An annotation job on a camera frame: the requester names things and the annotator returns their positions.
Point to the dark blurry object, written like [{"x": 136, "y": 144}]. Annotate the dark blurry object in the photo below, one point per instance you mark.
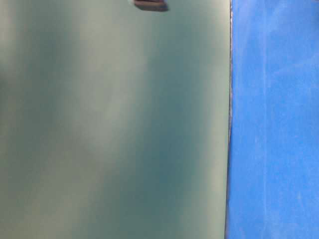
[{"x": 151, "y": 5}]

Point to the blue table cloth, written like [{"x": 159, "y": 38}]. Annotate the blue table cloth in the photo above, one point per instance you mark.
[{"x": 273, "y": 167}]

